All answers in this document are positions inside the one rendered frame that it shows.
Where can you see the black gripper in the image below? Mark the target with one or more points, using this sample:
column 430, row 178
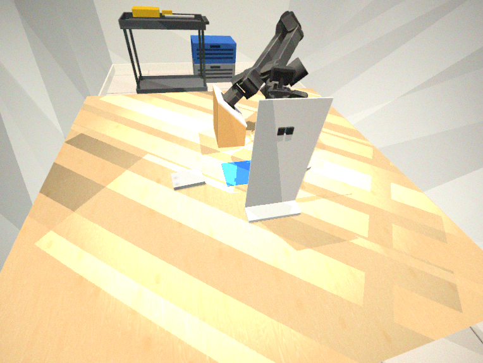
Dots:
column 280, row 74

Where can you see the white rectangular slab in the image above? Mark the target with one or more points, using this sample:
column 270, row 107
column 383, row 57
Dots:
column 187, row 179

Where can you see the blue flat square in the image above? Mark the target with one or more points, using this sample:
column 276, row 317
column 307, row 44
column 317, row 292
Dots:
column 236, row 173

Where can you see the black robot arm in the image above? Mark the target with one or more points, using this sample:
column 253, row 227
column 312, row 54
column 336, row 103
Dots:
column 278, row 52

